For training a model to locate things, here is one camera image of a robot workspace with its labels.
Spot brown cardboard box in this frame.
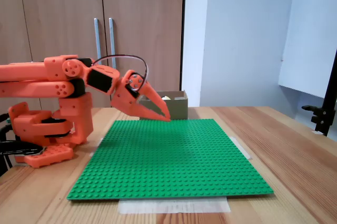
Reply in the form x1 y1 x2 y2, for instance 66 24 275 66
138 90 189 120

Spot narrow translucent tape strip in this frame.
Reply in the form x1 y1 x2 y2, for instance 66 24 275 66
229 135 253 160
88 137 104 158

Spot green studded baseplate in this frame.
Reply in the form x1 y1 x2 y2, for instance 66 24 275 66
66 118 274 202

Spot brown wooden cabinet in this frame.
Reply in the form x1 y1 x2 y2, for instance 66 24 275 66
0 0 185 109

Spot wide translucent tape strip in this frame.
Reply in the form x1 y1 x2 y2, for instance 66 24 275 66
117 197 232 215

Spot thin dark gripper cable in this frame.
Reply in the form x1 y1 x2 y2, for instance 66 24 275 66
92 54 149 93

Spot metal cabinet handle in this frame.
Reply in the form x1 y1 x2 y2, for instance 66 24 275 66
93 17 103 61
108 17 117 69

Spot black base cables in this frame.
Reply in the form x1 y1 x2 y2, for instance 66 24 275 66
0 112 14 178

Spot white wall panel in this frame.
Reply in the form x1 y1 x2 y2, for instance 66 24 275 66
277 0 337 100

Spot black camera stand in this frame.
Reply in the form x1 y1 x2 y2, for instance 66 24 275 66
301 48 337 137

